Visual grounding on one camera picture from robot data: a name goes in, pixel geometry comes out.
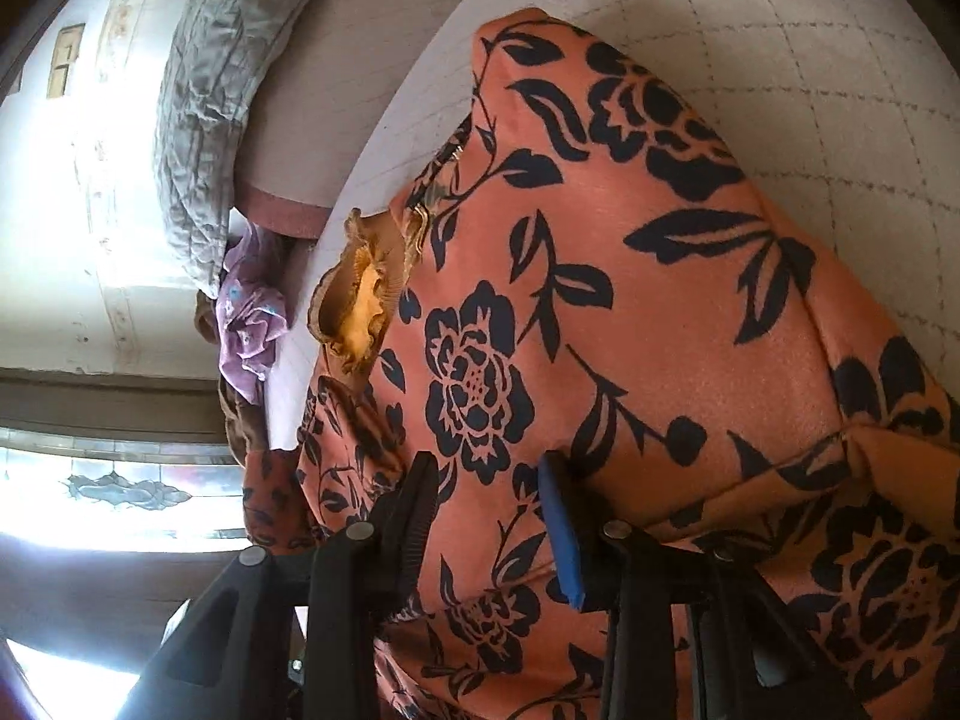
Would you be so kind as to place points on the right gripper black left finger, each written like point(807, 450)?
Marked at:
point(293, 636)

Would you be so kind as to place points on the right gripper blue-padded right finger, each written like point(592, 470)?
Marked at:
point(749, 657)

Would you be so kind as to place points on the orange black floral garment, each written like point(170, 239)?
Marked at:
point(584, 271)

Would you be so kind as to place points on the stained glass door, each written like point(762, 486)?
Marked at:
point(120, 500)

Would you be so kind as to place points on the brown garment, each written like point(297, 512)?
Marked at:
point(244, 424)

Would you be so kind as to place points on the purple floral cloth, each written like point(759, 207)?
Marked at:
point(250, 310)

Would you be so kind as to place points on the pink quilted mattress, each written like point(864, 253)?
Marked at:
point(844, 111)

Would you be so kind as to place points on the grey quilted pillow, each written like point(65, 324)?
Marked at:
point(220, 54)

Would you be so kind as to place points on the pink bolster cushion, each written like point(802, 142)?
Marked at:
point(319, 103)

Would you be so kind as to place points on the beige wall switch plate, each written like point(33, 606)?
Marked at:
point(65, 52)

